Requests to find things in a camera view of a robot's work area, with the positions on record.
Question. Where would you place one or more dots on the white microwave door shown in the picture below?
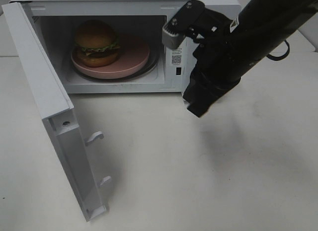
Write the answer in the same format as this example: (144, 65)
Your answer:
(56, 110)

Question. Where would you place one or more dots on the burger with lettuce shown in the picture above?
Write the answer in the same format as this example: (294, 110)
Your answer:
(96, 44)

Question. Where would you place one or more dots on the white microwave oven body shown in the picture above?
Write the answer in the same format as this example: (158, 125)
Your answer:
(56, 20)

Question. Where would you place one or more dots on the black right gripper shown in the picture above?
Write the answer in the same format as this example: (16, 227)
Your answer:
(208, 29)

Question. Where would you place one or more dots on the glass microwave turntable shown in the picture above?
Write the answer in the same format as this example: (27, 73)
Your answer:
(149, 67)

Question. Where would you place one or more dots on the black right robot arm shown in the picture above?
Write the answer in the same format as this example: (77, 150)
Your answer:
(259, 28)

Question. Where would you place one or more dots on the white warning label sticker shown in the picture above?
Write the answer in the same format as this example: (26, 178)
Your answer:
(177, 56)

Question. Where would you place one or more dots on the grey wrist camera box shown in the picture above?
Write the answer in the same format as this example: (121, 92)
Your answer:
(175, 30)

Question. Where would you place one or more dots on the pink plate rim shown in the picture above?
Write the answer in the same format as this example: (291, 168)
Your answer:
(132, 43)

